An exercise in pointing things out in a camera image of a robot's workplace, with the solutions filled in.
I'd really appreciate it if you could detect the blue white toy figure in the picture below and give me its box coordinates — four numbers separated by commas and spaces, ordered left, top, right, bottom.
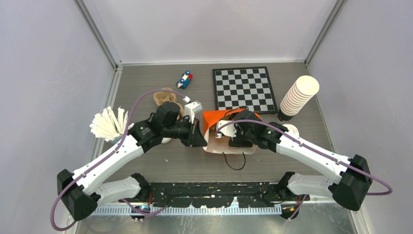
176, 70, 193, 89

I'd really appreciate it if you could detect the black white checkerboard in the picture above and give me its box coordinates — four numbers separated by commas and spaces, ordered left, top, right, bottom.
212, 66, 278, 114

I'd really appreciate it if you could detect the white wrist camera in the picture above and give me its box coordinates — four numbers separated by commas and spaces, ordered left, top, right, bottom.
215, 120, 237, 138
183, 96, 203, 123

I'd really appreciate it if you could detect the brown pulp cup carrier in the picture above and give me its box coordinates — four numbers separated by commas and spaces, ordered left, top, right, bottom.
153, 92, 184, 116

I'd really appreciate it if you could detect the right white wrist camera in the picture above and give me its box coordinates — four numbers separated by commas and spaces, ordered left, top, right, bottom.
215, 120, 237, 138

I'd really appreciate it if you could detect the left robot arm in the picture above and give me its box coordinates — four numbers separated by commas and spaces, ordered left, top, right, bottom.
57, 101, 207, 221

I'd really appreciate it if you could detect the blue straw holder cup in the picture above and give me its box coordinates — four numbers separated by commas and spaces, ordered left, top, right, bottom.
110, 139, 120, 144

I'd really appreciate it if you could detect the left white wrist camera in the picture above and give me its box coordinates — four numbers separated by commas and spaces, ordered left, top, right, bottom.
183, 96, 203, 123

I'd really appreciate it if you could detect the white plastic cup lid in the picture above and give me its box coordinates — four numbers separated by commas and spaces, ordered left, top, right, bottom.
283, 124, 300, 136

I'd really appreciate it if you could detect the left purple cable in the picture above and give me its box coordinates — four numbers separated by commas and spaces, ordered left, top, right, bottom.
50, 89, 191, 232

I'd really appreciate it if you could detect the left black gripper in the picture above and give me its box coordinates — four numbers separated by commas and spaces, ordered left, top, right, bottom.
163, 116, 207, 147

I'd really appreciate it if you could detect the orange paper bag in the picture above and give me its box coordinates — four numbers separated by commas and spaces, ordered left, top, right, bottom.
202, 106, 261, 163

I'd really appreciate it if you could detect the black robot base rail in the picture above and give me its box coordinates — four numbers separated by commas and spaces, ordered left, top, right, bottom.
117, 181, 310, 209

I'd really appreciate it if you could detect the stack of white paper cups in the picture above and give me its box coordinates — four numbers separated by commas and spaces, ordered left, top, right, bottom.
278, 76, 319, 122

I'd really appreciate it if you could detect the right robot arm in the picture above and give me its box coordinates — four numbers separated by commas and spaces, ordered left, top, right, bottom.
229, 109, 373, 211

